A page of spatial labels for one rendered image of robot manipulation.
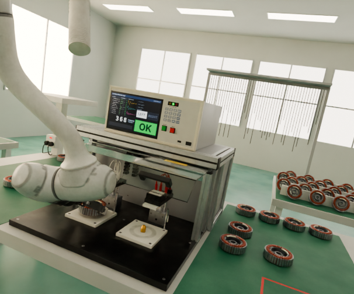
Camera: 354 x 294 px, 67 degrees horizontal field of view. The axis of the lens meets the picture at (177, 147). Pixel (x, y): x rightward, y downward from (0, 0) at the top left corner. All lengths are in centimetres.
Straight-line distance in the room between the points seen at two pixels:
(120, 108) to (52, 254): 63
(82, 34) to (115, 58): 667
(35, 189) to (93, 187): 17
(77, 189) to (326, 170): 699
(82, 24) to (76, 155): 164
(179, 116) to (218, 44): 669
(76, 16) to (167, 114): 144
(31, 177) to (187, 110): 60
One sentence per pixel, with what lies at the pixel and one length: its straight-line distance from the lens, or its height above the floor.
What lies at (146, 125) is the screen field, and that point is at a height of 118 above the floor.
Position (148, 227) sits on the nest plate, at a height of 78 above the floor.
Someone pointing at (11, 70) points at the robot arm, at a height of 130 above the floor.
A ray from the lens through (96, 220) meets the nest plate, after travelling 116.
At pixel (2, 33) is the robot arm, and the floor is 139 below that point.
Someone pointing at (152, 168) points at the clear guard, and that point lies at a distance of 91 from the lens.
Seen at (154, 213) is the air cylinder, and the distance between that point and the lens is 120.
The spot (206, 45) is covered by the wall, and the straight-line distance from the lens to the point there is 781.
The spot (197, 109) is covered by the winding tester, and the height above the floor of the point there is 128.
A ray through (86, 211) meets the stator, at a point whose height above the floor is 81.
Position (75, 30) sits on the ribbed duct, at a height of 169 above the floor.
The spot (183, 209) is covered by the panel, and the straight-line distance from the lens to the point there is 129.
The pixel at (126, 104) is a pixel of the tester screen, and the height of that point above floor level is 125.
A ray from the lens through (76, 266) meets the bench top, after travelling 98.
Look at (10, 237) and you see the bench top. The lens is 115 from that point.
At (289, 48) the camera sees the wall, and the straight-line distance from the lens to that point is 752.
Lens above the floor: 129
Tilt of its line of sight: 9 degrees down
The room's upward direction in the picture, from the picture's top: 10 degrees clockwise
